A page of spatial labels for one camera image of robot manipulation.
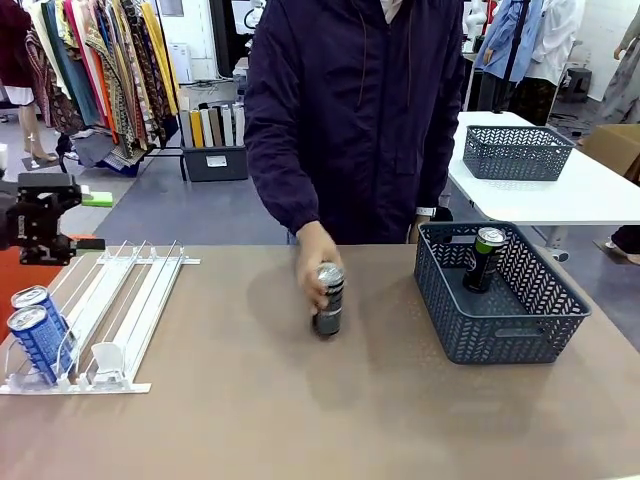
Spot black panel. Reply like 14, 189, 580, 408
209, 0, 259, 79

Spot white can dispenser rack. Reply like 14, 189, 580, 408
0, 239, 202, 396

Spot rack of colourful clothes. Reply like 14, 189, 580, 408
27, 0, 181, 166

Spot black stool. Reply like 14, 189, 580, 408
563, 66, 594, 104

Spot background person leg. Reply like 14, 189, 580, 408
594, 224, 640, 266

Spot mannequin in grey dress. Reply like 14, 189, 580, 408
599, 0, 640, 125

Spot person in navy jacket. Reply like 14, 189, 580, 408
243, 0, 466, 246

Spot dark grey drink can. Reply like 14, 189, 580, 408
312, 263, 347, 339

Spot person left hand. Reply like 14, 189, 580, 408
409, 213, 432, 245

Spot grey bin with boards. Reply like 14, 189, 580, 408
178, 102, 250, 183

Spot person right forearm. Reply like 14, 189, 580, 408
247, 134, 324, 239

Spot person right hand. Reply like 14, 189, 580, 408
294, 219, 346, 317

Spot person left forearm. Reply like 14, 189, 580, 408
414, 119, 465, 214

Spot dark grey plastic basket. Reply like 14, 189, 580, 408
413, 221, 593, 365
462, 124, 577, 181

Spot blue white drink can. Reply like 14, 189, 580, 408
10, 285, 69, 334
7, 305, 81, 385

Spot black green drink can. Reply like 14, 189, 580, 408
462, 226, 509, 295

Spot grey cloth pile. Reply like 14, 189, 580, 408
71, 128, 120, 169

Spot cardboard box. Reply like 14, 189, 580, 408
582, 123, 640, 184

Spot mannequin legs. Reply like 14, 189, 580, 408
18, 98, 60, 165

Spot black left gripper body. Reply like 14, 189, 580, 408
0, 192, 64, 251

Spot white floor appliance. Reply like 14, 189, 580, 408
167, 42, 194, 85

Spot hanging white shirt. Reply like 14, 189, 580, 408
524, 0, 585, 86

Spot dark red garment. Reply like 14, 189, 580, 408
0, 0, 35, 90

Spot white side table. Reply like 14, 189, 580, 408
447, 110, 640, 250

